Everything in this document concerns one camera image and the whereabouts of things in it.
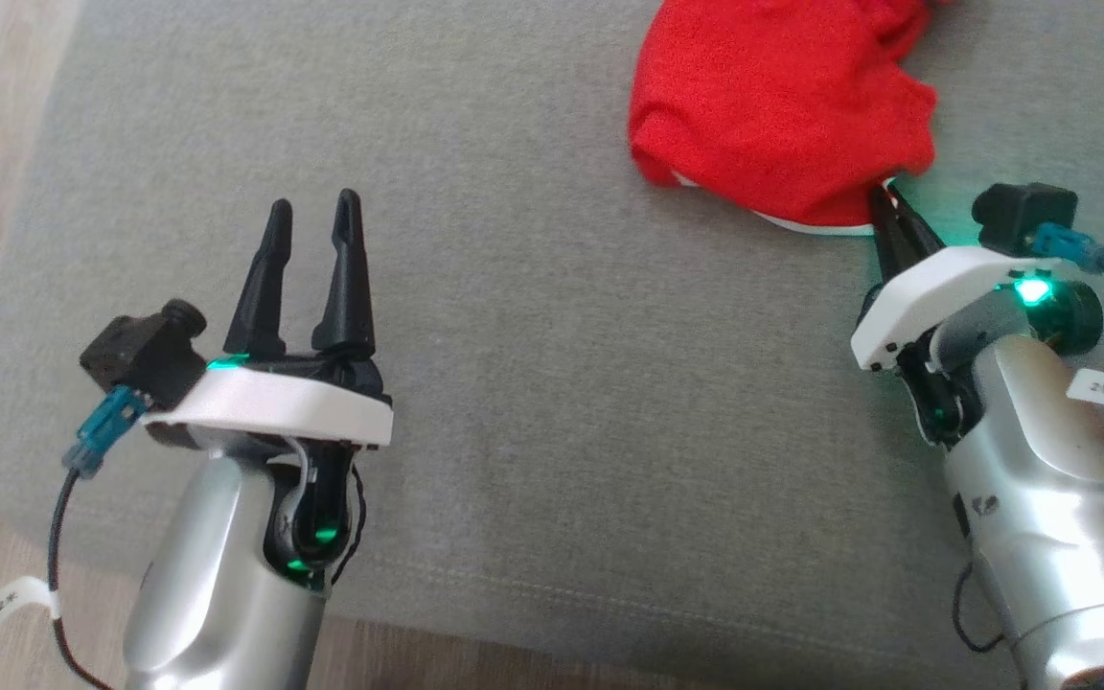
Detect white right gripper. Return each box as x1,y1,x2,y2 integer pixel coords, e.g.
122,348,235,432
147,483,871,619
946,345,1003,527
851,184,1056,447

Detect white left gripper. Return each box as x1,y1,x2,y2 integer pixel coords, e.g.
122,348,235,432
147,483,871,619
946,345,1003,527
140,188,395,586

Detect red jersey with white sleeves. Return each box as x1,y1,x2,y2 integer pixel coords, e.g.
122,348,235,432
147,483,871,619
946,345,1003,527
627,0,939,236

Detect large grey sofa seat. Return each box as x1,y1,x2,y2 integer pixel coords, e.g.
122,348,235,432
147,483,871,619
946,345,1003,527
0,0,1104,690

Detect right cable with blue plug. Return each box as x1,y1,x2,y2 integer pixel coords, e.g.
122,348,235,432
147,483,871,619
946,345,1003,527
1031,222,1104,451

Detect cable with blue plug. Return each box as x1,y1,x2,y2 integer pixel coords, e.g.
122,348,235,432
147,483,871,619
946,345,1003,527
0,383,150,690
1031,222,1104,451

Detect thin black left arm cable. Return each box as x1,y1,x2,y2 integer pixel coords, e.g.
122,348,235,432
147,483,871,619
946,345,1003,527
327,460,368,587

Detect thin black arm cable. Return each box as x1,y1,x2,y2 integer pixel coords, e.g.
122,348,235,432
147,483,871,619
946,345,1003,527
952,561,1018,655
327,460,368,587

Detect left cable with blue plug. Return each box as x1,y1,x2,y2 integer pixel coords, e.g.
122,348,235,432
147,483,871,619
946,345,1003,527
0,383,150,690

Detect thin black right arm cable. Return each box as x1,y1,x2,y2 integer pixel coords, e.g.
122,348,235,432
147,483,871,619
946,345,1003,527
952,561,1018,655

